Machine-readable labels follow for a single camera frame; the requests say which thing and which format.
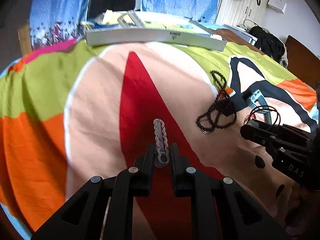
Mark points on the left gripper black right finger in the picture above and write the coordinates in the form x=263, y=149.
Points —
x=189, y=182

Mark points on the pile of dark clothes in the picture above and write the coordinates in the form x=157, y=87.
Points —
x=270, y=45

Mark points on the colourful cartoon bedspread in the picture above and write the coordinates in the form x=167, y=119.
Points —
x=71, y=111

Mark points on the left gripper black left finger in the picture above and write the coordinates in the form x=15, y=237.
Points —
x=131, y=182

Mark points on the blue dotted curtain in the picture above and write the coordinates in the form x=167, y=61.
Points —
x=53, y=21

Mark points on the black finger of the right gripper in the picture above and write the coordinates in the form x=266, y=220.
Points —
x=260, y=133

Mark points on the white shallow tray box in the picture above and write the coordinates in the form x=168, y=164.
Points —
x=138, y=26

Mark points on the wooden headboard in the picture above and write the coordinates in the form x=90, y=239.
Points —
x=302, y=62

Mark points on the thin wire hoop bangles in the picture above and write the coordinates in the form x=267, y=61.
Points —
x=266, y=111

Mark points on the white paper bag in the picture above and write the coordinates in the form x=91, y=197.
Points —
x=278, y=5

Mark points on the white wardrobe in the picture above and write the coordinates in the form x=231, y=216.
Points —
x=240, y=12

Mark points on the grey plastic hair clip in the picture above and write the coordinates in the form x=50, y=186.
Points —
x=162, y=147

